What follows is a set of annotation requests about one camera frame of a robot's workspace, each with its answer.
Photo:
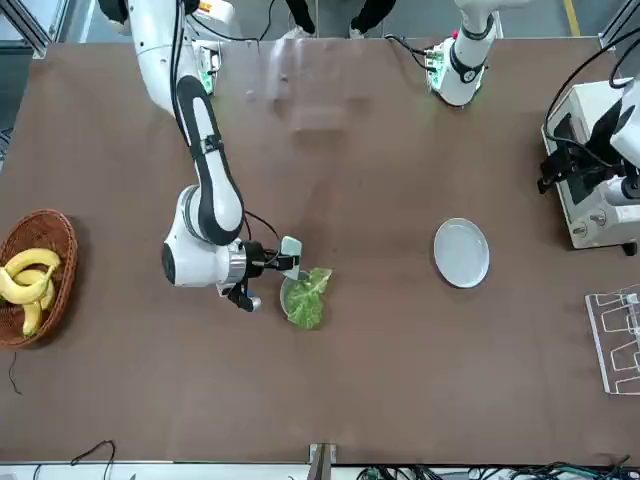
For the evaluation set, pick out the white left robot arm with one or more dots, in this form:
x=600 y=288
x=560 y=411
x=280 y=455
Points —
x=465 y=75

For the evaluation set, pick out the brown wicker basket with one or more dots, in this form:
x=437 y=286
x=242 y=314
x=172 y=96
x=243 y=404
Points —
x=50 y=225

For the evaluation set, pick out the yellow banana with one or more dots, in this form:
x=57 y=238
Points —
x=31 y=320
x=35 y=257
x=49 y=297
x=20 y=292

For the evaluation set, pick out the person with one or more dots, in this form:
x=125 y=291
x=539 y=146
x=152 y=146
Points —
x=302 y=12

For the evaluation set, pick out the clear acrylic rack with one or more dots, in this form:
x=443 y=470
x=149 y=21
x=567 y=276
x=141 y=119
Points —
x=598 y=340

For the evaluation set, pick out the aluminium frame post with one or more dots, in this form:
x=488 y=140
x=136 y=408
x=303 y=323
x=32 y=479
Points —
x=322 y=460

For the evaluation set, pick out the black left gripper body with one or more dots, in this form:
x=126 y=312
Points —
x=595 y=170

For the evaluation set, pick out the green lettuce leaf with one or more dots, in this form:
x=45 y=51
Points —
x=310 y=300

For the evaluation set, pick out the small grey bowl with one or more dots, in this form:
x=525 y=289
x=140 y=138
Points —
x=284 y=300

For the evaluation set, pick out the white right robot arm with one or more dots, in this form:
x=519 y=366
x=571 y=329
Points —
x=215 y=190

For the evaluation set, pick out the white toaster oven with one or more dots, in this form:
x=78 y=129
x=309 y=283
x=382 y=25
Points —
x=585 y=225

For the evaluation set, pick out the large grey plate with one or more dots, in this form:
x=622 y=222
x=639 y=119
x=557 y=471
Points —
x=462 y=252

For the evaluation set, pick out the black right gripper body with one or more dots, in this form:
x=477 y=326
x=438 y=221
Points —
x=260 y=260

